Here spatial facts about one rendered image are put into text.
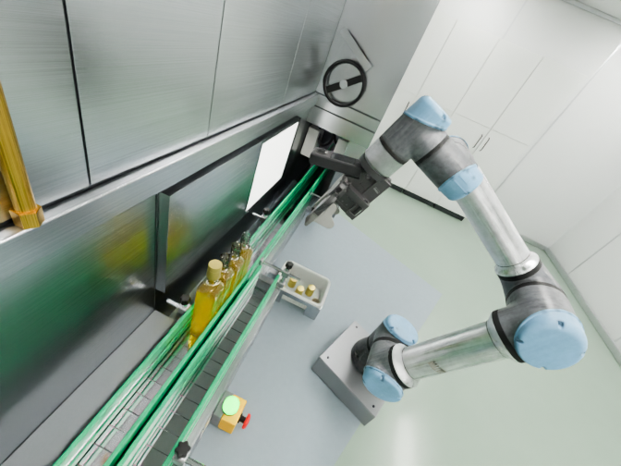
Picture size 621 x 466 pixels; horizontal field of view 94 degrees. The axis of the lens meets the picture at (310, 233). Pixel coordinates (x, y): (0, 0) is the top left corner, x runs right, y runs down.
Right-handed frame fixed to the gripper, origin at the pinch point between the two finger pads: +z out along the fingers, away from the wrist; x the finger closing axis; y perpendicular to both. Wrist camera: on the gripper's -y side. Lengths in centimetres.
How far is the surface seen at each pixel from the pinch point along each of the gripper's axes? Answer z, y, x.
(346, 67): -14, -25, 100
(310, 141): 32, -15, 113
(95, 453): 50, -2, -47
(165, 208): 15.6, -25.4, -13.8
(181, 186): 12.0, -26.5, -8.9
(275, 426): 50, 36, -23
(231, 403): 45, 19, -27
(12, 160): -4, -33, -39
